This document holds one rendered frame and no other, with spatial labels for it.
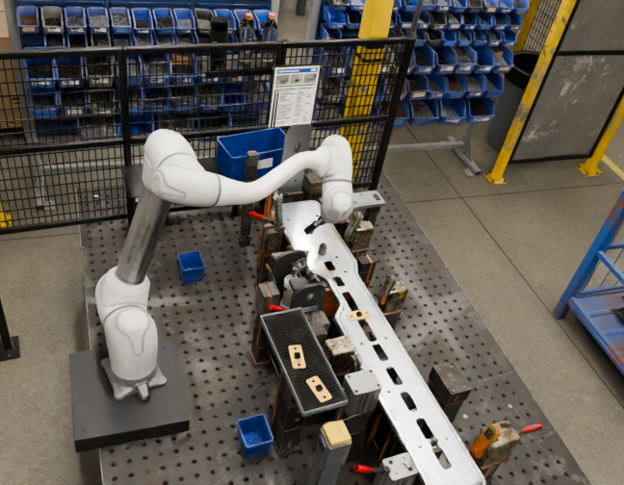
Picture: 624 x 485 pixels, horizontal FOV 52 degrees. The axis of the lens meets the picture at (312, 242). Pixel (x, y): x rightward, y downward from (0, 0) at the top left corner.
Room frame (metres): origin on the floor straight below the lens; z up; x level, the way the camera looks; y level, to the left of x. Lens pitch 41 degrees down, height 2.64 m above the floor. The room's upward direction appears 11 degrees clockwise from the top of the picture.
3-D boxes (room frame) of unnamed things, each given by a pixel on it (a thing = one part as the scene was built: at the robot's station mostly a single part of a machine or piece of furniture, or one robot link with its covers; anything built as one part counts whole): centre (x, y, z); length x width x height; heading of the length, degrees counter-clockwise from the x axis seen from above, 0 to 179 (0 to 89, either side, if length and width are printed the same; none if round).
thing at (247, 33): (2.49, 0.42, 1.53); 0.06 x 0.06 x 0.20
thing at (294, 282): (1.56, 0.01, 0.94); 0.18 x 0.13 x 0.49; 29
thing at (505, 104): (4.82, -1.47, 0.36); 0.50 x 0.50 x 0.73
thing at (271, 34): (2.54, 0.33, 1.53); 0.06 x 0.06 x 0.20
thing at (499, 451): (1.15, -0.66, 0.88); 0.15 x 0.11 x 0.36; 119
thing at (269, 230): (1.90, 0.16, 0.88); 0.07 x 0.06 x 0.35; 119
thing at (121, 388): (1.31, 0.52, 0.79); 0.22 x 0.18 x 0.06; 37
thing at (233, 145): (2.31, 0.31, 1.10); 0.30 x 0.17 x 0.13; 127
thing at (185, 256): (1.90, 0.48, 0.74); 0.11 x 0.10 x 0.09; 29
